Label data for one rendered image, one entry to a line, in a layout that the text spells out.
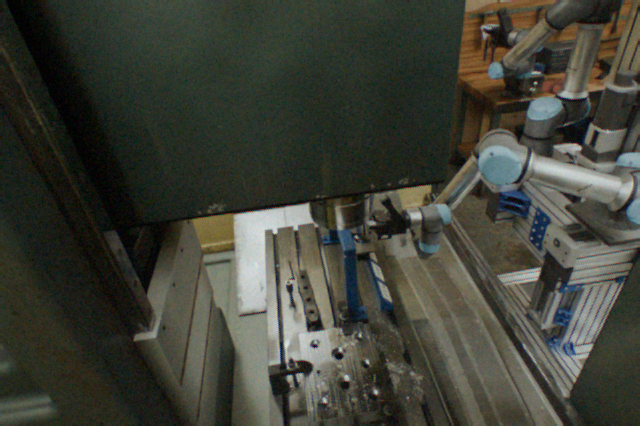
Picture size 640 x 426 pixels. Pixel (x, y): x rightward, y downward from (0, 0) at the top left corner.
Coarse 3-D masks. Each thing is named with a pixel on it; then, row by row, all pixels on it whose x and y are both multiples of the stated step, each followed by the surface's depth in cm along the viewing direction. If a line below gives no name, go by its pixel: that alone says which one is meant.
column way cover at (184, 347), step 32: (192, 224) 122; (160, 256) 102; (192, 256) 117; (160, 288) 92; (192, 288) 112; (160, 320) 85; (192, 320) 106; (160, 352) 84; (192, 352) 106; (160, 384) 90; (192, 384) 102; (192, 416) 99
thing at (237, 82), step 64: (64, 0) 56; (128, 0) 57; (192, 0) 58; (256, 0) 59; (320, 0) 61; (384, 0) 62; (448, 0) 63; (64, 64) 61; (128, 64) 62; (192, 64) 63; (256, 64) 65; (320, 64) 66; (384, 64) 67; (448, 64) 69; (128, 128) 68; (192, 128) 69; (256, 128) 71; (320, 128) 72; (384, 128) 74; (448, 128) 76; (128, 192) 74; (192, 192) 76; (256, 192) 78; (320, 192) 80
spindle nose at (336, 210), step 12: (312, 204) 92; (324, 204) 89; (336, 204) 88; (348, 204) 88; (360, 204) 89; (372, 204) 93; (312, 216) 95; (324, 216) 91; (336, 216) 90; (348, 216) 90; (360, 216) 91; (336, 228) 92; (348, 228) 92
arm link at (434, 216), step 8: (424, 208) 144; (432, 208) 143; (440, 208) 143; (448, 208) 144; (424, 216) 142; (432, 216) 142; (440, 216) 142; (448, 216) 143; (424, 224) 143; (432, 224) 144; (440, 224) 144
